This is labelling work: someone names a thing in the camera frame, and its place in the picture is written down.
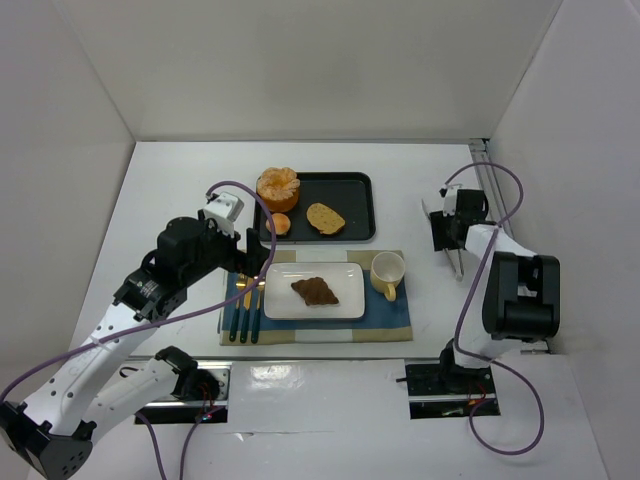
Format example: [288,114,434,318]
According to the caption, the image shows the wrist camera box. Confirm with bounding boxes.
[203,191,245,225]
[439,183,462,216]

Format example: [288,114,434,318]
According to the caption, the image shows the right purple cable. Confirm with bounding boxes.
[438,161,546,456]

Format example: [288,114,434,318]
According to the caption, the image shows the purple cable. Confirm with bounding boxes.
[438,161,546,456]
[0,179,279,480]

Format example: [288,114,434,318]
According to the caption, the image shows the tan bread slice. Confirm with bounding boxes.
[306,203,346,236]

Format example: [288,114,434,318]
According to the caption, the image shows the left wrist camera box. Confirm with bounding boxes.
[203,191,245,225]

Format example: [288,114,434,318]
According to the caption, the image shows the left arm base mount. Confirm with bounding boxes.
[139,346,230,425]

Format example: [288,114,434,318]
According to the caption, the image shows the gold spoon green handle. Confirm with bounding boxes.
[250,280,265,344]

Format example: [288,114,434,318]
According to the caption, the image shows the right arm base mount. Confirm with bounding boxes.
[396,340,501,420]

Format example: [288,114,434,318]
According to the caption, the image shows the aluminium frame rail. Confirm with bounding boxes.
[460,151,560,361]

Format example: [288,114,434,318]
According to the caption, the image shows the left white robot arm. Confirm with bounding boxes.
[1,217,275,479]

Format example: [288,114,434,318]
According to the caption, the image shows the gold knife green handle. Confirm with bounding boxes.
[240,278,253,344]

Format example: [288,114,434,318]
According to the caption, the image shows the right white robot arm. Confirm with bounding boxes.
[426,184,560,386]

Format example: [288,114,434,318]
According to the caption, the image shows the metal serving tongs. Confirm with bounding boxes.
[421,199,464,282]

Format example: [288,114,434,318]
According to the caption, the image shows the peeled orange mandarin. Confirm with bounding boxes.
[256,167,300,213]

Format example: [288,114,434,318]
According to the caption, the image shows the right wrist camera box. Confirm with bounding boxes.
[439,183,462,216]

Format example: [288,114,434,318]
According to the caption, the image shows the brown chocolate croissant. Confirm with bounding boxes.
[291,277,339,307]

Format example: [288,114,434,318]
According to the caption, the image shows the black rectangular tray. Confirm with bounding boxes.
[279,172,376,244]

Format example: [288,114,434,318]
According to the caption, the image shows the yellow mug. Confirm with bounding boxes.
[370,251,406,302]

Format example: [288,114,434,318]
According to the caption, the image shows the white rectangular plate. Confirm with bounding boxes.
[263,262,365,321]

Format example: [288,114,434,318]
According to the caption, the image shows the small round bun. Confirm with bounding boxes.
[265,213,291,236]

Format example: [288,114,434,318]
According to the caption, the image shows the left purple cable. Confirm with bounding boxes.
[0,179,279,480]

